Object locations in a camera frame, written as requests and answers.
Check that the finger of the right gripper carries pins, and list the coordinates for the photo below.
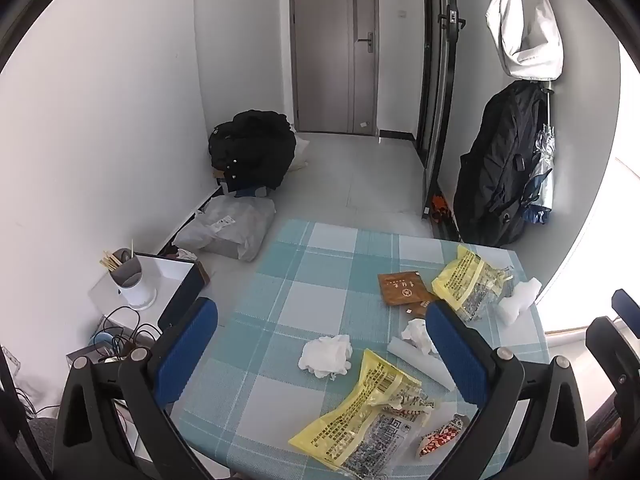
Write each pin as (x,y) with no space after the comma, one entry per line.
(628,310)

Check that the black hanging backpack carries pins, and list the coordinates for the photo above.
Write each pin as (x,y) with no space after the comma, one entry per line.
(496,180)

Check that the black backpack on floor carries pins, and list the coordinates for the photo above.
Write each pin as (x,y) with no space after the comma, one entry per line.
(254,150)

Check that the small white tissue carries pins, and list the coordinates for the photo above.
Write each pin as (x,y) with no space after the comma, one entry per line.
(416,333)

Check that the white foam stick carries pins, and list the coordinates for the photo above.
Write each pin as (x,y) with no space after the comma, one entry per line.
(431,367)

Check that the white hanging bag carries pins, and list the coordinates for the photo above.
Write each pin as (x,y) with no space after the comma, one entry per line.
(529,46)

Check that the teal checked tablecloth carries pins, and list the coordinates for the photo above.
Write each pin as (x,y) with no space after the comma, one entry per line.
(290,352)

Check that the orange black tool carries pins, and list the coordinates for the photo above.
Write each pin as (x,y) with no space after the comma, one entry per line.
(438,213)

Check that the yellow bread wrapper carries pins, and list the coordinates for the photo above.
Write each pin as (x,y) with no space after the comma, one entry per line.
(470,285)
(365,436)

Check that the grey plastic parcel bag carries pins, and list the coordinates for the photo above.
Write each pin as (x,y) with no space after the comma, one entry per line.
(234,227)

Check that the brown heart sachet packet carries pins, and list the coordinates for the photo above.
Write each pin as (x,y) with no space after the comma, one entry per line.
(418,310)

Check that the white side cabinet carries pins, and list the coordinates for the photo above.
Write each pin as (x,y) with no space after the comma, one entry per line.
(159,297)

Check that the person right hand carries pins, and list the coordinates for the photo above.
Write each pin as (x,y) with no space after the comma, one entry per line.
(601,448)

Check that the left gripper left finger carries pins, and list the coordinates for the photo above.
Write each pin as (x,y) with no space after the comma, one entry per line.
(177,352)

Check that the grey white utensil holder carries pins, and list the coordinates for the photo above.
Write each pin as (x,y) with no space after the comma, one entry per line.
(125,269)

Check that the grey entrance door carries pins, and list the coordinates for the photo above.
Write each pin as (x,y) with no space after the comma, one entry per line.
(334,46)

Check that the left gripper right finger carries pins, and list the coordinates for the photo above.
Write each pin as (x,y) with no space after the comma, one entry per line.
(464,352)

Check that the red white snack wrapper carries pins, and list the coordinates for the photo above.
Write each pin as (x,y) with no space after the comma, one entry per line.
(443,435)

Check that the folded blue silver umbrella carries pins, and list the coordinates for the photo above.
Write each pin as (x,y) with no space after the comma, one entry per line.
(539,190)

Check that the black framed glass door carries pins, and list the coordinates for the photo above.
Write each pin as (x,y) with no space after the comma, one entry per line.
(442,25)

